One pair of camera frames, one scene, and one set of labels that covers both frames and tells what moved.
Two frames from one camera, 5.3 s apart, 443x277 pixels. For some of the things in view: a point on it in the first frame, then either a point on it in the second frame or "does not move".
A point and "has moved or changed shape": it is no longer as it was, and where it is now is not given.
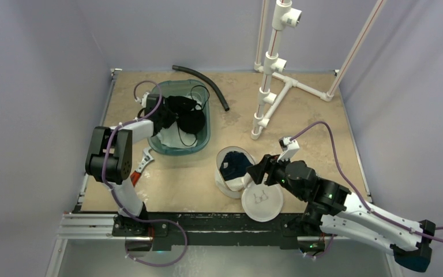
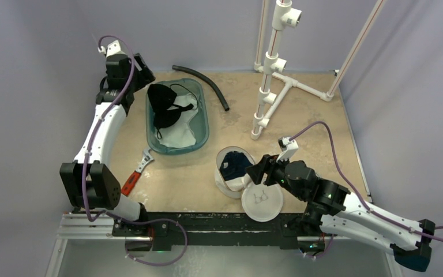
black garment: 189,119 has moved or changed shape
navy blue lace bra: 233,165 does not move
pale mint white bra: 173,137 does not move
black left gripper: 172,118 → 145,76
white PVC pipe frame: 273,85 does not move
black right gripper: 266,168 does not move
